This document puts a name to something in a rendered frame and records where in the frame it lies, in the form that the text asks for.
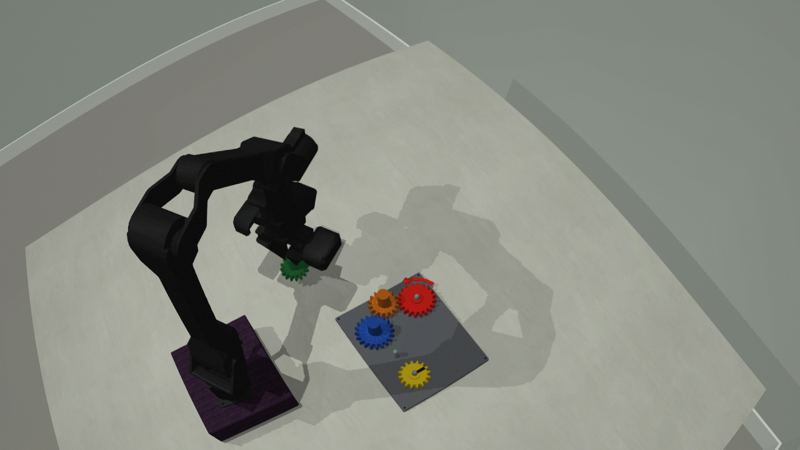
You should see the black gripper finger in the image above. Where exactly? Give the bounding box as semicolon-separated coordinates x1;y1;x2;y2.
285;246;302;265
256;237;288;260

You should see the red curved arrow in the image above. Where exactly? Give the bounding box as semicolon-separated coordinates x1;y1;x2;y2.
403;277;434;285

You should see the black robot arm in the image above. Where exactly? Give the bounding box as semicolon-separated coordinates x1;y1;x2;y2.
127;127;318;408

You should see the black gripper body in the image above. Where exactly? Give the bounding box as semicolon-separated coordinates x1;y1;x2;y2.
233;197;341;271

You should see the yellow gear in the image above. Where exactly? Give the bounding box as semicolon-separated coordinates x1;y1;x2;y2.
397;361;431;390

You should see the brown toothed gear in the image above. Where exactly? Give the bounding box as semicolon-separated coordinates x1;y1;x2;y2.
367;289;400;319

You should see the blue gear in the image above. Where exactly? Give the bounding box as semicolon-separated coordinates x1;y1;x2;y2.
355;314;394;350

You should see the dark green gear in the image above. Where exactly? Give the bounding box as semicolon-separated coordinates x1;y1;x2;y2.
280;257;309;282

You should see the red gear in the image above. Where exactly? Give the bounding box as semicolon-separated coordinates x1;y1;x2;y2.
397;283;436;318

